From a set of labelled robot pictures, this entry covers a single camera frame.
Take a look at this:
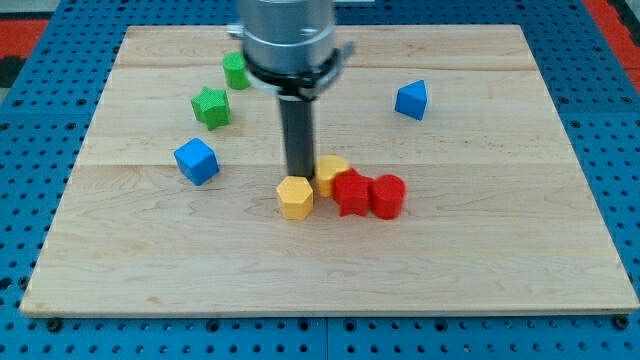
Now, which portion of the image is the yellow hexagon block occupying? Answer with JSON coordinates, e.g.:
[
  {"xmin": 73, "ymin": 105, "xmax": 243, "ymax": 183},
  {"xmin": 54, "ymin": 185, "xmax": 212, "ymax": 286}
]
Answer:
[{"xmin": 276, "ymin": 176, "xmax": 314, "ymax": 220}]

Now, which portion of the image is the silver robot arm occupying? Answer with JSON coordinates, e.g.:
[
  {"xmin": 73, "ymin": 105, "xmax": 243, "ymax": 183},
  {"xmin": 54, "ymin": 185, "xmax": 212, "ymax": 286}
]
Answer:
[{"xmin": 228, "ymin": 0, "xmax": 355, "ymax": 102}]

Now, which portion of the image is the red star block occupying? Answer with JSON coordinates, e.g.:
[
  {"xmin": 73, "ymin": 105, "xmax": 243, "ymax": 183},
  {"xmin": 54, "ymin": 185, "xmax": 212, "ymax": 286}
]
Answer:
[{"xmin": 333, "ymin": 168, "xmax": 373, "ymax": 217}]

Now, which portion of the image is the green star block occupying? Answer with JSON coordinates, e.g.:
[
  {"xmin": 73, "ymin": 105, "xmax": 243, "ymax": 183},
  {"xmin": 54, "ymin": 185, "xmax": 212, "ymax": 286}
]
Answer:
[{"xmin": 191, "ymin": 87, "xmax": 231, "ymax": 131}]

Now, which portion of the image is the yellow rounded block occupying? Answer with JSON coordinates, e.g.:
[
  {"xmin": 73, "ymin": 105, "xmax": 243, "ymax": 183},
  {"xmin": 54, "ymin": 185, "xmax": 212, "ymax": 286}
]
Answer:
[{"xmin": 315, "ymin": 155, "xmax": 351, "ymax": 197}]

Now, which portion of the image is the red cylinder block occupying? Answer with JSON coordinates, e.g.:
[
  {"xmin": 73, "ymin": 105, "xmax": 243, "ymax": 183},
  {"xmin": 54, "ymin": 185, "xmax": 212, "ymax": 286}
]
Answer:
[{"xmin": 369, "ymin": 174, "xmax": 407, "ymax": 220}]

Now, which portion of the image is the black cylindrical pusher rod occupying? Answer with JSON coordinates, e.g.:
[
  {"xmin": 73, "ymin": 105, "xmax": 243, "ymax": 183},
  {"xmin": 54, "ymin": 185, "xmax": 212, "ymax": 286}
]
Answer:
[{"xmin": 279, "ymin": 99, "xmax": 315, "ymax": 179}]

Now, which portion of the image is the blue triangle block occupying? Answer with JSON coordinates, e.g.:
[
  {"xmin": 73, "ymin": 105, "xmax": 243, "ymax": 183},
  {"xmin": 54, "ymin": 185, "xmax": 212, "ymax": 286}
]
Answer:
[{"xmin": 394, "ymin": 80, "xmax": 428, "ymax": 121}]

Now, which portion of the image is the blue cube block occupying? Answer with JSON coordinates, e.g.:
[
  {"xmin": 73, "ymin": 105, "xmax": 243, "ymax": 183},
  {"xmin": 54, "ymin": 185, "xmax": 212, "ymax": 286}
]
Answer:
[{"xmin": 173, "ymin": 138, "xmax": 220, "ymax": 186}]

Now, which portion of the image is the green cylinder block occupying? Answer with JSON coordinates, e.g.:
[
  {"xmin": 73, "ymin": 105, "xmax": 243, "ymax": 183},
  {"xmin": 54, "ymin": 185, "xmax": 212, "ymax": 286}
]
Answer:
[{"xmin": 222, "ymin": 52, "xmax": 251, "ymax": 90}]

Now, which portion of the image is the wooden board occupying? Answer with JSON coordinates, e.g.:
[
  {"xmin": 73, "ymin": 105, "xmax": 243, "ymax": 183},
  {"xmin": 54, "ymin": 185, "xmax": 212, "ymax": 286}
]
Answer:
[{"xmin": 21, "ymin": 25, "xmax": 639, "ymax": 318}]

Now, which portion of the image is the black cable clamp ring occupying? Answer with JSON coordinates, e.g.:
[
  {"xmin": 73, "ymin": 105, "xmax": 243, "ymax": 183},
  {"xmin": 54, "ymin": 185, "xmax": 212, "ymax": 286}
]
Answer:
[{"xmin": 242, "ymin": 41, "xmax": 356, "ymax": 102}]

